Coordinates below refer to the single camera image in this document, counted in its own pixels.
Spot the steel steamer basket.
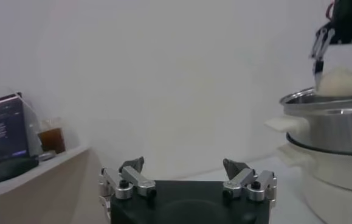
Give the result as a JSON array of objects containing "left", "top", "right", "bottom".
[{"left": 265, "top": 86, "right": 352, "bottom": 156}]

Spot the open laptop purple screen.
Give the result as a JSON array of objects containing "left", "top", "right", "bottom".
[{"left": 0, "top": 93, "right": 43, "bottom": 182}]

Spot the white steamed baozi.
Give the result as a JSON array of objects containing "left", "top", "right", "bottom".
[{"left": 317, "top": 67, "right": 352, "bottom": 97}]

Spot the plastic cup iced coffee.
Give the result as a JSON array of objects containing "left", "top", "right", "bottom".
[{"left": 37, "top": 117, "right": 67, "bottom": 155}]

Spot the white electric cooker pot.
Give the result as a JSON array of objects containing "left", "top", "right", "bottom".
[{"left": 277, "top": 142, "right": 352, "bottom": 224}]

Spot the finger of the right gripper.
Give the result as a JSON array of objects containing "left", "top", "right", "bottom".
[{"left": 311, "top": 23, "right": 336, "bottom": 89}]

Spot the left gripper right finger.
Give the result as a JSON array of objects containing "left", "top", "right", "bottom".
[{"left": 223, "top": 158, "right": 277, "bottom": 202}]

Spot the white side desk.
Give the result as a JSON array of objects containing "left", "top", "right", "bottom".
[{"left": 0, "top": 145, "right": 103, "bottom": 224}]

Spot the black computer mouse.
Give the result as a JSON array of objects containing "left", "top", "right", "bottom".
[{"left": 0, "top": 155, "right": 40, "bottom": 183}]

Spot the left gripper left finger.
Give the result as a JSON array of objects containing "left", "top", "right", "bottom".
[{"left": 98, "top": 156, "right": 157, "bottom": 200}]

